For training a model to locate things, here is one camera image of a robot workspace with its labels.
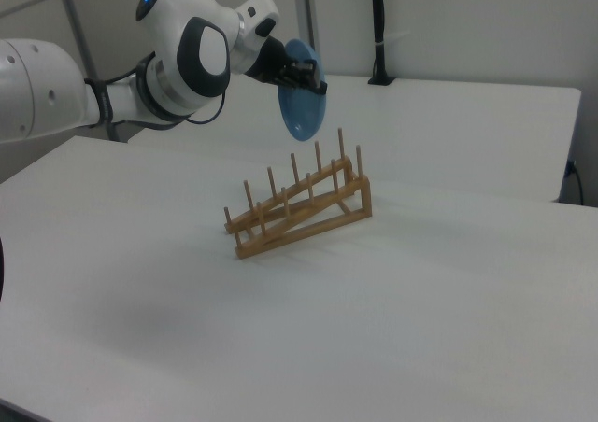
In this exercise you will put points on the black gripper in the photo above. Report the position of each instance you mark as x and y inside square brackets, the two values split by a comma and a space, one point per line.
[271, 65]

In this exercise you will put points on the blue round plate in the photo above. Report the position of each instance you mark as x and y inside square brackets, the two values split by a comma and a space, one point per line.
[301, 114]

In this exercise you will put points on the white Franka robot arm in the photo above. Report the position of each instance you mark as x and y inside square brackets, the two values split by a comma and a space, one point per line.
[182, 62]

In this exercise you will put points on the wooden peg plate rack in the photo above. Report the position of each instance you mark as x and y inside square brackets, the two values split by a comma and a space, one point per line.
[303, 216]

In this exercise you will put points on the black pole with base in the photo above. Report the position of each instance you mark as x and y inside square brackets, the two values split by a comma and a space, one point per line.
[379, 30]

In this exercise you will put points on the white table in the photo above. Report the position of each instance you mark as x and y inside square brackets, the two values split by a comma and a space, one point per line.
[444, 128]

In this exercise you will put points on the grey metal partition post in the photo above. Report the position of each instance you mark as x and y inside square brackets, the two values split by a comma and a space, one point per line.
[309, 11]

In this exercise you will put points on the slanted grey metal frame post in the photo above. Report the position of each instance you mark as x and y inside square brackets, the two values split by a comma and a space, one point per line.
[77, 25]

